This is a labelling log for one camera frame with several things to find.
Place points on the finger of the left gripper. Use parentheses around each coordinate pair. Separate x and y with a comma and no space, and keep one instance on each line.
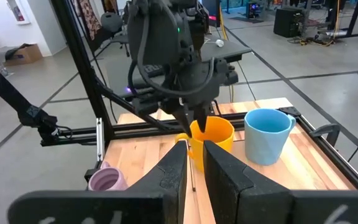
(203,115)
(182,119)

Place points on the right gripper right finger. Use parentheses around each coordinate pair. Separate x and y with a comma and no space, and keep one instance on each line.
(244,199)

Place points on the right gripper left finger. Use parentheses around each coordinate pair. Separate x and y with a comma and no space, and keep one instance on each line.
(154,202)

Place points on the yellow faceted mug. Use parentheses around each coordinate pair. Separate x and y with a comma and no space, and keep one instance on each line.
(216,133)

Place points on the light blue faceted mug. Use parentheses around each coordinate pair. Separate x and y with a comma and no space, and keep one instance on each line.
(266,140)

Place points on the black keyboard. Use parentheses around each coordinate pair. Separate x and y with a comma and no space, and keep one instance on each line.
(154,71)

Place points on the small white round object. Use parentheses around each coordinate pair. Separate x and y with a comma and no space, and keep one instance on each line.
(219,43)

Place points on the black lit computer mouse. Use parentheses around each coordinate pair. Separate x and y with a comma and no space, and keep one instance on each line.
(129,90)

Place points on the computer monitor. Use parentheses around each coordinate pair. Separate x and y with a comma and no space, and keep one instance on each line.
(211,12)

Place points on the dark grey desk top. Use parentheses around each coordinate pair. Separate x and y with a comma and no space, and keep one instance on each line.
(117,74)

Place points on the black lit computer tower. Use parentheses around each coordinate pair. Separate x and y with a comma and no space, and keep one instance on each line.
(253,9)

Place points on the grey office chair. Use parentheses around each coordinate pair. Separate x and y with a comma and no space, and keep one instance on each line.
(112,23)

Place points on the black cabinet box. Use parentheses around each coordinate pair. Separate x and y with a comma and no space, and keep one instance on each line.
(287,21)

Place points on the patterned hanging fabric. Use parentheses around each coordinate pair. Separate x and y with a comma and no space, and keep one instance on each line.
(89,18)

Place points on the cardboard box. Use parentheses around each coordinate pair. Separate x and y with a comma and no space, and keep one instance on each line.
(26,54)

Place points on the black rolling stand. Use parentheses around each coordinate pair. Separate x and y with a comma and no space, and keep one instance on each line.
(353,18)

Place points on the black frame clamp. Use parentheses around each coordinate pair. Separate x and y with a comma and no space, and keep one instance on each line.
(325,130)

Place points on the black aluminium table frame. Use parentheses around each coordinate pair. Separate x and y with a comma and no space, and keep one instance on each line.
(84,77)

